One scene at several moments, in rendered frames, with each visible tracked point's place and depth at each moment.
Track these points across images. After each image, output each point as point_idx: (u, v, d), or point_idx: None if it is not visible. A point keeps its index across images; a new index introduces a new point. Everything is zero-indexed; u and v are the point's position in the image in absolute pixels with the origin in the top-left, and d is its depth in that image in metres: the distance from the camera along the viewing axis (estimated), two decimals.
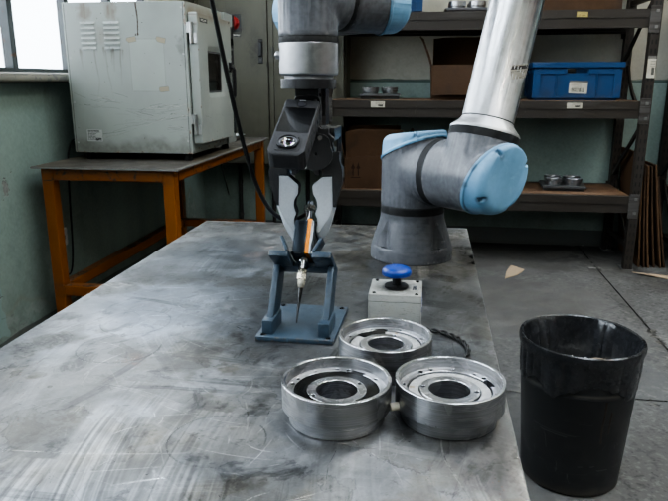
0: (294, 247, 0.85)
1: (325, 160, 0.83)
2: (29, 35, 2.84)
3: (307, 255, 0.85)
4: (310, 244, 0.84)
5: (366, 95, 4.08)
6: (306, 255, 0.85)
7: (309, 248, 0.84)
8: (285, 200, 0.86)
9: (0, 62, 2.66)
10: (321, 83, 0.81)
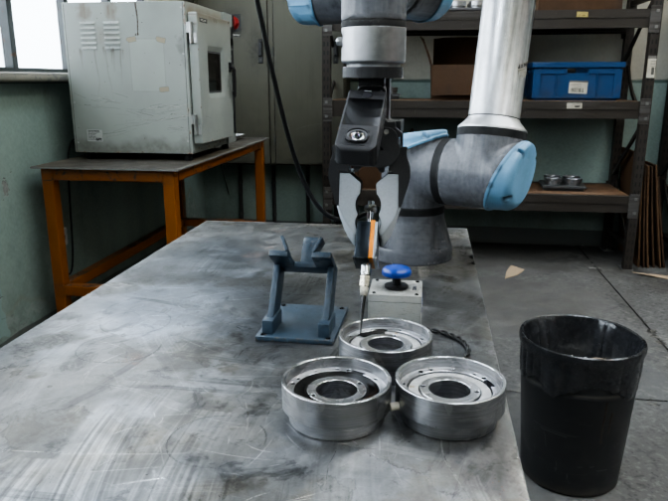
0: (357, 250, 0.77)
1: (392, 156, 0.76)
2: (29, 35, 2.84)
3: (371, 259, 0.78)
4: (374, 248, 0.77)
5: None
6: (369, 260, 0.78)
7: (374, 251, 0.77)
8: (346, 200, 0.79)
9: (0, 62, 2.66)
10: (389, 71, 0.74)
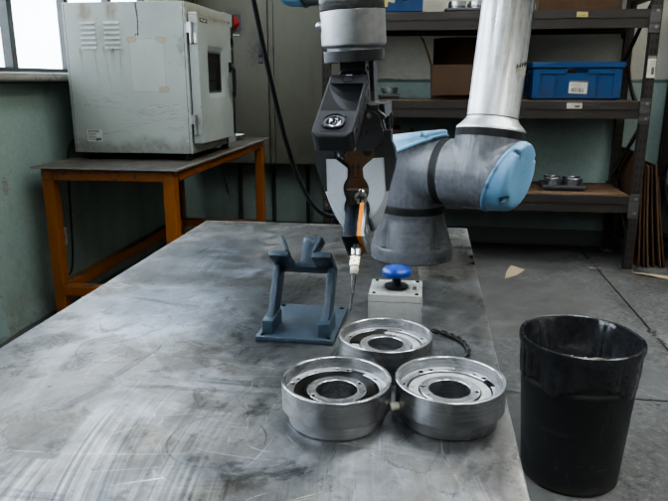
0: (345, 231, 0.77)
1: (376, 139, 0.76)
2: (29, 35, 2.84)
3: (361, 240, 0.77)
4: (362, 227, 0.77)
5: None
6: (359, 241, 0.77)
7: (362, 230, 0.76)
8: (334, 185, 0.79)
9: (0, 62, 2.66)
10: (368, 54, 0.73)
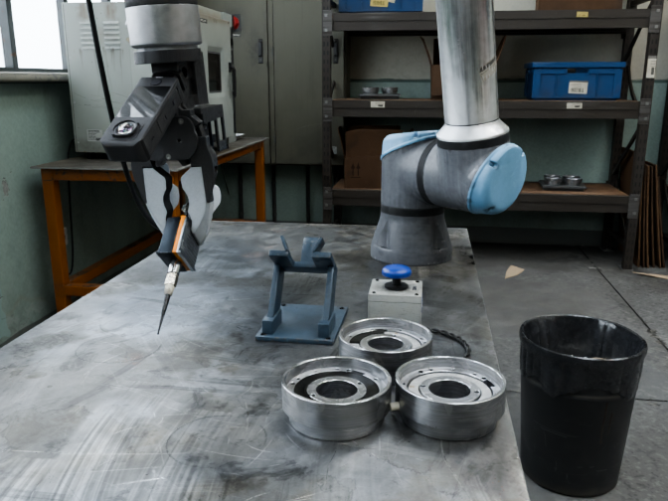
0: (161, 246, 0.71)
1: (190, 147, 0.70)
2: (29, 35, 2.84)
3: (178, 255, 0.71)
4: (179, 242, 0.71)
5: (366, 95, 4.08)
6: (176, 256, 0.71)
7: (178, 246, 0.70)
8: (153, 197, 0.73)
9: (0, 62, 2.66)
10: (175, 54, 0.67)
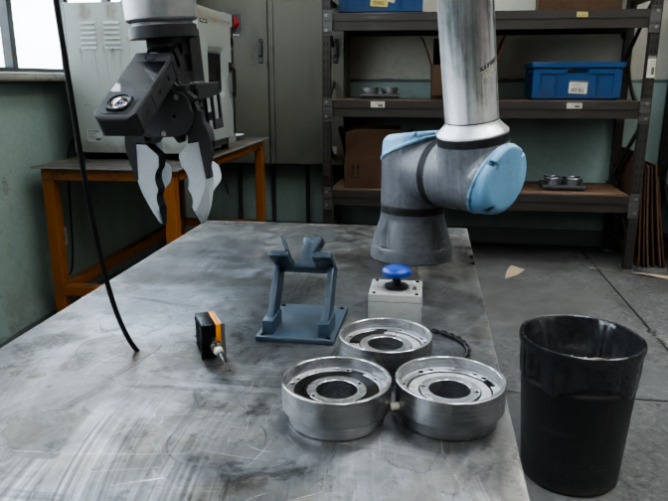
0: (203, 323, 0.77)
1: (186, 123, 0.69)
2: (29, 35, 2.84)
3: (219, 331, 0.77)
4: (219, 319, 0.78)
5: (366, 95, 4.08)
6: (217, 332, 0.77)
7: (220, 320, 0.77)
8: (145, 174, 0.72)
9: (0, 62, 2.66)
10: (169, 29, 0.67)
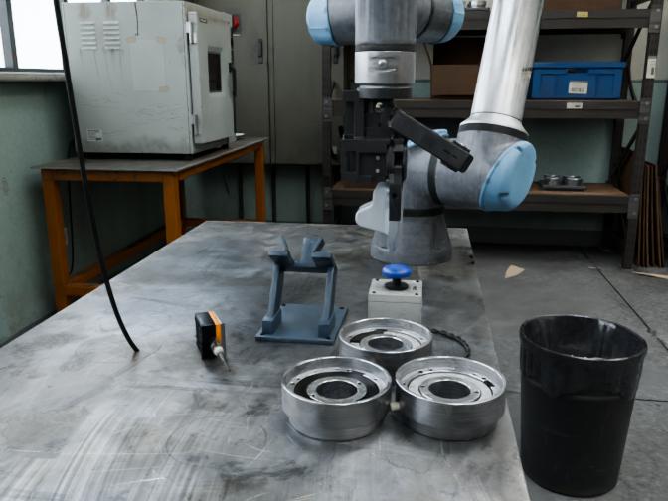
0: (203, 323, 0.77)
1: (407, 165, 0.87)
2: (29, 35, 2.84)
3: (219, 331, 0.77)
4: (219, 319, 0.78)
5: None
6: (217, 332, 0.77)
7: (220, 321, 0.77)
8: (401, 212, 0.84)
9: (0, 62, 2.66)
10: None
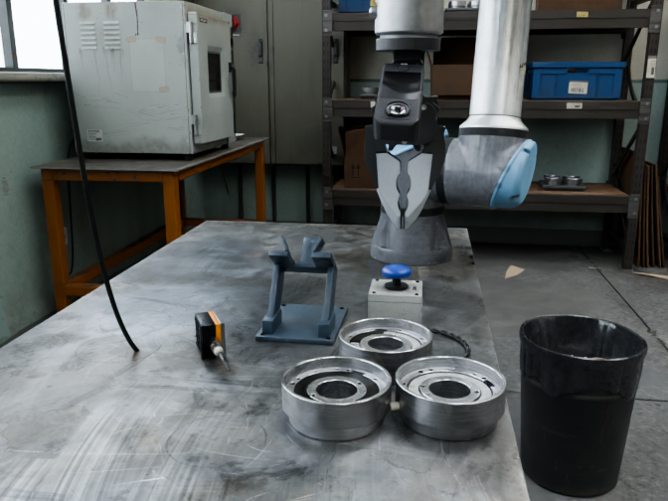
0: (203, 323, 0.77)
1: (429, 133, 0.72)
2: (29, 35, 2.84)
3: (219, 331, 0.77)
4: (219, 319, 0.78)
5: (366, 95, 4.08)
6: (217, 332, 0.77)
7: (220, 321, 0.77)
8: (386, 181, 0.74)
9: (0, 62, 2.66)
10: (427, 42, 0.70)
